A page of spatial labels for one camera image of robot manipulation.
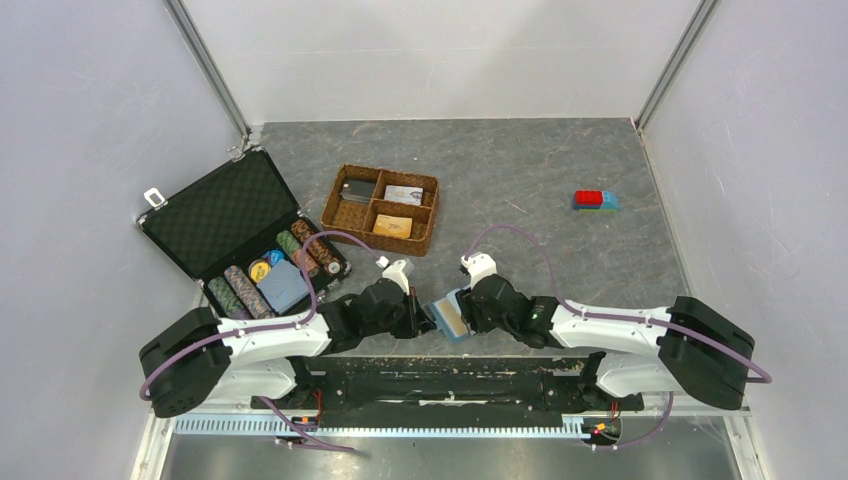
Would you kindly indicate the orange black chip row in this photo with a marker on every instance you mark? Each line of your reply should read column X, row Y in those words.
column 317, row 248

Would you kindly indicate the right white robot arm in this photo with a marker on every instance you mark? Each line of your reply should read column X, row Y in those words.
column 687, row 347

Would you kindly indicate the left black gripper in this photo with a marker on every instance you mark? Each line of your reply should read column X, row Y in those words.
column 417, row 321

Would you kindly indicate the yellow poker chip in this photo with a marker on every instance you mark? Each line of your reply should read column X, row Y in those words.
column 258, row 270

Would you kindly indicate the blue card holder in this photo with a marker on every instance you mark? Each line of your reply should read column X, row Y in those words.
column 446, row 313

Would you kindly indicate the gold VIP card stack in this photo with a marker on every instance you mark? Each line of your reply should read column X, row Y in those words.
column 393, row 226

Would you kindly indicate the red blue toy brick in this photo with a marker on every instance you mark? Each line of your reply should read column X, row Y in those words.
column 594, row 200

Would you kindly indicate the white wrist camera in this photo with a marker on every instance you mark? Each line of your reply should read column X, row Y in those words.
column 478, row 266
column 397, row 272

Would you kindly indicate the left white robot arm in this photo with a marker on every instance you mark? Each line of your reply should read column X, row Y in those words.
column 202, row 357

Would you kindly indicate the blue playing card deck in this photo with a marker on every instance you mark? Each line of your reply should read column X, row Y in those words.
column 283, row 287

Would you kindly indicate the red white chip row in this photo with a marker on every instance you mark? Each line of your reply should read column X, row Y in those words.
column 305, row 260

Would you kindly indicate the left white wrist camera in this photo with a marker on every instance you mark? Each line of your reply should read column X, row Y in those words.
column 397, row 272

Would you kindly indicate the green chip row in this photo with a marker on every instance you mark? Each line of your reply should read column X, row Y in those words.
column 228, row 300

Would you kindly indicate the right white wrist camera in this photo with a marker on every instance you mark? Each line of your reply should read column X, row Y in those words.
column 478, row 266

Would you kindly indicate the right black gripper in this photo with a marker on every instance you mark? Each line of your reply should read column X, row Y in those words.
column 471, row 315

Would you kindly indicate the silver VIP card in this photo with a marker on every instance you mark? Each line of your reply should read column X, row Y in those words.
column 409, row 195

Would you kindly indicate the black poker chip case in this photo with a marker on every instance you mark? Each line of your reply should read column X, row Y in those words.
column 240, row 212

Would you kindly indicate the brown woven divided basket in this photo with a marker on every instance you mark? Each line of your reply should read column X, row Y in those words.
column 359, row 218

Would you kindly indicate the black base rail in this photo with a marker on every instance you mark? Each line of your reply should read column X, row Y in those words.
column 450, row 392

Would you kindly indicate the black VIP card stack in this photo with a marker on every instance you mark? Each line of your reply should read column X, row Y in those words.
column 358, row 191

